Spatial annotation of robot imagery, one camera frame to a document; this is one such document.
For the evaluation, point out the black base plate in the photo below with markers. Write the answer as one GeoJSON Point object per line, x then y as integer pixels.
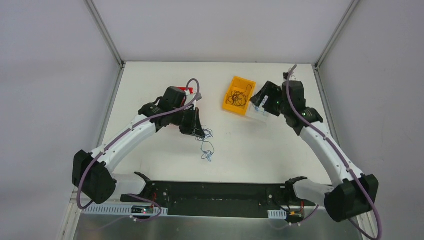
{"type": "Point", "coordinates": [213, 199]}

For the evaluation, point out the yellow plastic bin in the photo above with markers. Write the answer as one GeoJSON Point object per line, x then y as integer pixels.
{"type": "Point", "coordinates": [237, 97]}

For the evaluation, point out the right white cable duct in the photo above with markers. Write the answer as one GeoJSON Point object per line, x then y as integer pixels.
{"type": "Point", "coordinates": [277, 214]}

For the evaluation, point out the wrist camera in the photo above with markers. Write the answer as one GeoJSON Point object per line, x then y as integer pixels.
{"type": "Point", "coordinates": [192, 98]}
{"type": "Point", "coordinates": [289, 75]}

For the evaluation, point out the aluminium frame post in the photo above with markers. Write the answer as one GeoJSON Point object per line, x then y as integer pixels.
{"type": "Point", "coordinates": [99, 22]}
{"type": "Point", "coordinates": [337, 32]}

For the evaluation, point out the left aluminium frame post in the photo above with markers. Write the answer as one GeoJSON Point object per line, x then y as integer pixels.
{"type": "Point", "coordinates": [99, 22]}

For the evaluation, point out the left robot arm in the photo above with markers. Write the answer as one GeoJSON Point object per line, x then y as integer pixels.
{"type": "Point", "coordinates": [93, 172]}

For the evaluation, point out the right aluminium frame post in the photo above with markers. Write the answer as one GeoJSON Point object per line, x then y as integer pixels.
{"type": "Point", "coordinates": [337, 32]}

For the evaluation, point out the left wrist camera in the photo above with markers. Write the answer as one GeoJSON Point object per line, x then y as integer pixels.
{"type": "Point", "coordinates": [192, 98]}

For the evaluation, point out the red plastic bin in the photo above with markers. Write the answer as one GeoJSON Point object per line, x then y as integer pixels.
{"type": "Point", "coordinates": [184, 89]}

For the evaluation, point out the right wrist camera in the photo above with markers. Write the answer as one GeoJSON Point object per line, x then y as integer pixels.
{"type": "Point", "coordinates": [289, 75]}

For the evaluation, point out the white cable duct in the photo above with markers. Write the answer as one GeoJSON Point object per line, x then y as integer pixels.
{"type": "Point", "coordinates": [139, 210]}
{"type": "Point", "coordinates": [277, 214]}

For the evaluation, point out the white translucent plastic bin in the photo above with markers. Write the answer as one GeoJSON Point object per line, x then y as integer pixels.
{"type": "Point", "coordinates": [257, 114]}

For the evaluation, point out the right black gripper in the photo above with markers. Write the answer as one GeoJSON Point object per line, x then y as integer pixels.
{"type": "Point", "coordinates": [263, 99]}

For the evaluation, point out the left white cable duct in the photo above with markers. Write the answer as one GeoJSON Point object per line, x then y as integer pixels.
{"type": "Point", "coordinates": [139, 210]}

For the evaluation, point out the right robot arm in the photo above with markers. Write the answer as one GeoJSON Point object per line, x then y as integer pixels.
{"type": "Point", "coordinates": [351, 192]}

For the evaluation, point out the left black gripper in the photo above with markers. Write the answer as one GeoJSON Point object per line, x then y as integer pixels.
{"type": "Point", "coordinates": [190, 122]}

